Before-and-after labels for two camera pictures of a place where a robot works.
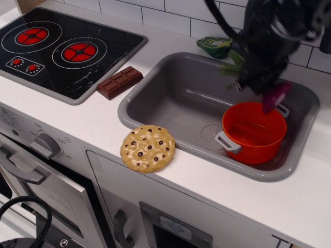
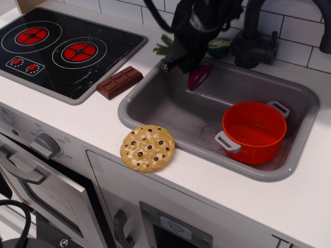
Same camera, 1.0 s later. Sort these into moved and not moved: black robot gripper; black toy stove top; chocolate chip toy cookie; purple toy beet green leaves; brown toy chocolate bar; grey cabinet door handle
Moved: black robot gripper; purple toy beet green leaves
Not moved: black toy stove top; chocolate chip toy cookie; grey cabinet door handle; brown toy chocolate bar
